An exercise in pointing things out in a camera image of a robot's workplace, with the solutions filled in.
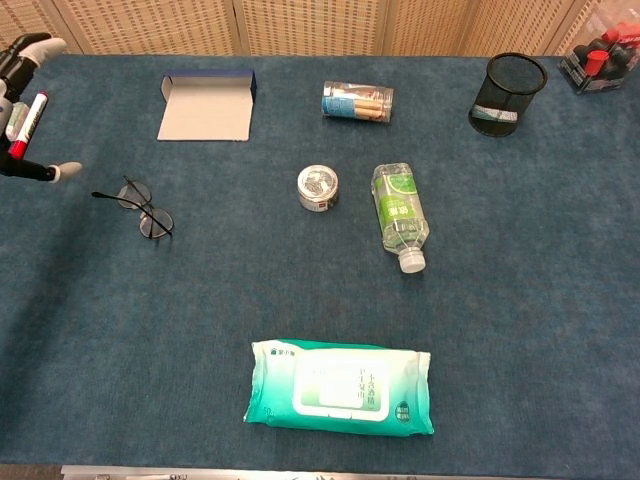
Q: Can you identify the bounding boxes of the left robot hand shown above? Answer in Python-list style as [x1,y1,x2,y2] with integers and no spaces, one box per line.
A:
[0,32,84,185]

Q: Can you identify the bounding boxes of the thin-framed eyeglasses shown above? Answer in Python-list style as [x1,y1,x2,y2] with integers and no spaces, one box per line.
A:
[91,175,175,242]

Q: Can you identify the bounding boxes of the red and white marker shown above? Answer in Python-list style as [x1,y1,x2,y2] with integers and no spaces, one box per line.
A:
[8,89,50,161]

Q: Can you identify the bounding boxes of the small pale green box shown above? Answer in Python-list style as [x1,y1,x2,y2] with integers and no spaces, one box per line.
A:
[4,101,31,142]

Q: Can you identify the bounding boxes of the open blue cardboard box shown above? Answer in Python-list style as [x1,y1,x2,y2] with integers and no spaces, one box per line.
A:
[156,69,258,144]

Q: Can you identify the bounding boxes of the round clear paper clip tin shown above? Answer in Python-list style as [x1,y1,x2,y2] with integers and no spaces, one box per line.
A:
[296,164,341,214]

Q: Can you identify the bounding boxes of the blue felt table cloth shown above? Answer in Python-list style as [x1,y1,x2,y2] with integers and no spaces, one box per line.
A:
[0,52,640,476]

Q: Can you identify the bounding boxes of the woven wicker folding screen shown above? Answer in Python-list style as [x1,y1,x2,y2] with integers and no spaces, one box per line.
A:
[0,0,640,57]

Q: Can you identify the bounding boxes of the clear jar with wooden sticks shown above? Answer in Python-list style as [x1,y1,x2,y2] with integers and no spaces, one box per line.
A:
[320,79,395,126]

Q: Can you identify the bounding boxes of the clear bottle with green label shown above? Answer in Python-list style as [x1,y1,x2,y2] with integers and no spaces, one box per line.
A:
[370,162,431,275]

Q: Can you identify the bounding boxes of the green wet wipes pack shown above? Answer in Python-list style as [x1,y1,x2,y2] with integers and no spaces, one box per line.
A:
[243,338,435,437]

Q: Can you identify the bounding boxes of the black mesh pen holder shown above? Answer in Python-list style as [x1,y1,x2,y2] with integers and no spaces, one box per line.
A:
[467,52,549,139]

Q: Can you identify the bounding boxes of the clear box of red-black items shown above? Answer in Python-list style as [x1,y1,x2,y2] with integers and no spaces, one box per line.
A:
[557,19,640,96]

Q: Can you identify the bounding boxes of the grey metal table rail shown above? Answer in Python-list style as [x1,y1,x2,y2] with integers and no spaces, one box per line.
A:
[60,463,640,480]

